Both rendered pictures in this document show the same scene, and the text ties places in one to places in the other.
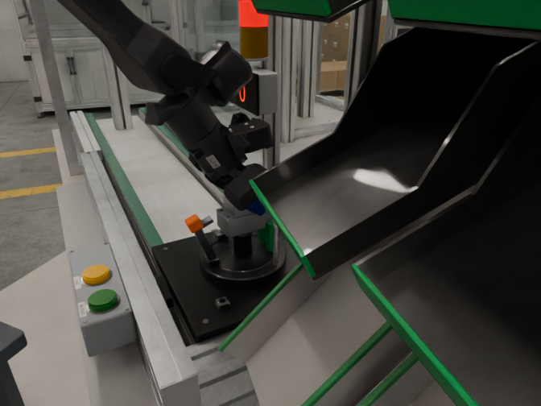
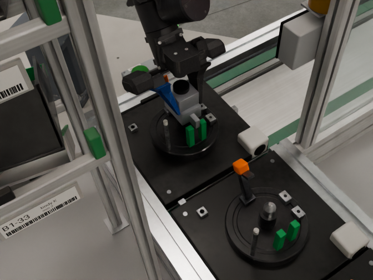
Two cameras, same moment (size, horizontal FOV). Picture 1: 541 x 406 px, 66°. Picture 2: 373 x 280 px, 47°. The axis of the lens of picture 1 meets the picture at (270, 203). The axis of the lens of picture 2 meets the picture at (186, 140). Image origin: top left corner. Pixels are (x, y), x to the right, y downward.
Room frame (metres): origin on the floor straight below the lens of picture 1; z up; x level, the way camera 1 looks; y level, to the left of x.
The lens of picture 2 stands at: (0.54, -0.50, 1.65)
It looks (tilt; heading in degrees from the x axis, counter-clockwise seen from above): 52 degrees down; 88
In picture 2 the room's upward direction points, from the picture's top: 4 degrees counter-clockwise
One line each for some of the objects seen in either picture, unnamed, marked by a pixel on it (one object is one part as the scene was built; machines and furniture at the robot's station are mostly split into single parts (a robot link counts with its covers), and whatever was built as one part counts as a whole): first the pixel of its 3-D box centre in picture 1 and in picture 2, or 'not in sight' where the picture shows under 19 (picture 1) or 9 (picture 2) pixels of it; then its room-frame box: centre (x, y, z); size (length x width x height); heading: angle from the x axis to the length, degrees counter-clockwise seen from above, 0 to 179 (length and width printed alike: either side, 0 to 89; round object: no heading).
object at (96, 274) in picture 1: (96, 276); not in sight; (0.54, 0.27, 0.96); 0.04 x 0.04 x 0.02
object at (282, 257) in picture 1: (242, 258); (184, 130); (0.56, 0.04, 0.98); 0.14 x 0.14 x 0.02
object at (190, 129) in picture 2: (270, 236); (190, 136); (0.57, 0.00, 1.01); 0.01 x 0.01 x 0.05; 28
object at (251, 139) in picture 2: not in sight; (252, 142); (0.69, 0.00, 0.97); 0.05 x 0.05 x 0.04; 28
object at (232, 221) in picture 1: (246, 205); (185, 101); (0.57, 0.04, 1.07); 0.08 x 0.04 x 0.07; 118
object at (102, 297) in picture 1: (103, 302); (140, 73); (0.47, 0.24, 0.96); 0.04 x 0.04 x 0.02
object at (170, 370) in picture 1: (120, 237); (244, 59); (0.73, 0.31, 0.91); 0.89 x 0.06 x 0.11; 28
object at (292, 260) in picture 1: (243, 267); (185, 135); (0.56, 0.04, 0.96); 0.24 x 0.24 x 0.02; 28
